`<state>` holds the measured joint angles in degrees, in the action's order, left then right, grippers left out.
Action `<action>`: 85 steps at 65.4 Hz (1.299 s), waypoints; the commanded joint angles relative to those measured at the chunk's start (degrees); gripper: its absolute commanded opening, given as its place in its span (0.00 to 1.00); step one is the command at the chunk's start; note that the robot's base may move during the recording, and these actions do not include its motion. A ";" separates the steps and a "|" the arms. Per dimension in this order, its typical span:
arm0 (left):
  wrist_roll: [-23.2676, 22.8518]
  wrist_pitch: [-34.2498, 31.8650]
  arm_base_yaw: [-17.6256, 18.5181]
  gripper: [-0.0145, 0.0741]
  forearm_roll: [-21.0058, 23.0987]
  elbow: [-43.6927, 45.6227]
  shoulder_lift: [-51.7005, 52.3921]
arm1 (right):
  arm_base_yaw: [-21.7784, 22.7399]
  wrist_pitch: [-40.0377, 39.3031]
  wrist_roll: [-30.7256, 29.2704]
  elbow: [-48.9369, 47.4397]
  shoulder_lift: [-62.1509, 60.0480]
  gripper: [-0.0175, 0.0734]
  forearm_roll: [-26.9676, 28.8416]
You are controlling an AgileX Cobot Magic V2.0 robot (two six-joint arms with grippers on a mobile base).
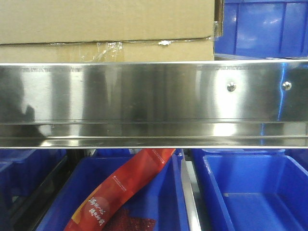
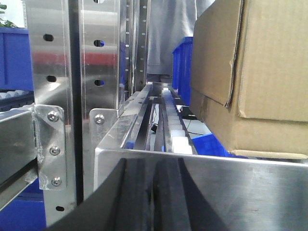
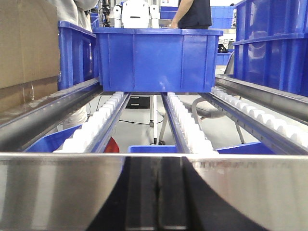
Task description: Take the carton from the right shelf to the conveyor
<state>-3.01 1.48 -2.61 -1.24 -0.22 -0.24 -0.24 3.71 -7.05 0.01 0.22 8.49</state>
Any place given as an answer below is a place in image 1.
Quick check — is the brown cardboard carton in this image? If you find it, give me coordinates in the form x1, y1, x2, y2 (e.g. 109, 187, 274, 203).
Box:
0, 0, 224, 63

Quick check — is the blue bin with snack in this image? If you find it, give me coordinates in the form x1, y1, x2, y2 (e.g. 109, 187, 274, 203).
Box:
37, 149, 189, 231

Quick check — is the left steel screw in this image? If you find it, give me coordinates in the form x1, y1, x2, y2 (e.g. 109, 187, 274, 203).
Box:
227, 81, 237, 92

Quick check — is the steel screw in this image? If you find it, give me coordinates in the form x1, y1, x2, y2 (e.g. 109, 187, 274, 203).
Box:
227, 81, 237, 92
282, 81, 292, 91

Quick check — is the empty blue bin lower right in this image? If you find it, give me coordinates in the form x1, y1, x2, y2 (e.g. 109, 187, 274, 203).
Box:
192, 149, 308, 231

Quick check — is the red snack package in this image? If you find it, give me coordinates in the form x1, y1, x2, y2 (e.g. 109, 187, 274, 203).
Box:
64, 148, 175, 231

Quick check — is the blue bin upper right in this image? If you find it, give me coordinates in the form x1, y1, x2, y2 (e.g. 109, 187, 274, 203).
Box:
215, 0, 308, 58

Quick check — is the right steel screw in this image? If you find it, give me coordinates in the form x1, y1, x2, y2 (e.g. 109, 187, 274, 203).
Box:
282, 81, 292, 91

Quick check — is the blue bin lower left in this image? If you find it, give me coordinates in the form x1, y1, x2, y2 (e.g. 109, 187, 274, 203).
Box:
0, 149, 66, 209

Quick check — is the stainless steel shelf rail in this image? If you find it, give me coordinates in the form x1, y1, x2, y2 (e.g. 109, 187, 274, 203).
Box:
0, 60, 308, 148

